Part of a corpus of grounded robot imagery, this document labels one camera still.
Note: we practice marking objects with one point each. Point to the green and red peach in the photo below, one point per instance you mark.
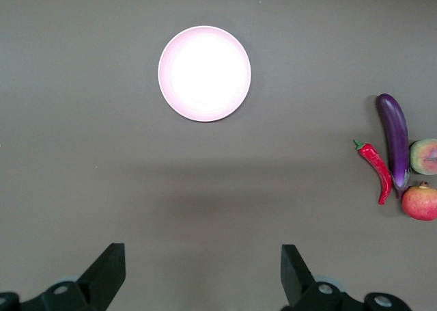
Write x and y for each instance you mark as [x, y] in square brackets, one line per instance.
[423, 158]

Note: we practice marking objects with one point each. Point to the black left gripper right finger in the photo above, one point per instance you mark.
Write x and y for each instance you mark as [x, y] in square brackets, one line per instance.
[297, 280]

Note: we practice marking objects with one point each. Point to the red chili pepper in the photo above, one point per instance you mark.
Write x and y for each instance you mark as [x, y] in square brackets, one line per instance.
[375, 160]

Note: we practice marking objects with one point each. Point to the red pomegranate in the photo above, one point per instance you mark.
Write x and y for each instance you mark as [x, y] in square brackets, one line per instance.
[420, 203]

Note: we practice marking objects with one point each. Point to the table cover cloth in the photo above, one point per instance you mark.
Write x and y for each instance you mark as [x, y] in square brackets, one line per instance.
[68, 153]

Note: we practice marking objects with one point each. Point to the purple eggplant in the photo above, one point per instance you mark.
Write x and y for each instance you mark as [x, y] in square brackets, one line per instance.
[395, 136]

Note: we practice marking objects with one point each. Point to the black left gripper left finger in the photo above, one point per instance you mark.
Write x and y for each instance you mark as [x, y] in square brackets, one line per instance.
[99, 277]

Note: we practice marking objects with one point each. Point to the pink round plate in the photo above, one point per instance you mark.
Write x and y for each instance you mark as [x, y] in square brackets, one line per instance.
[205, 73]

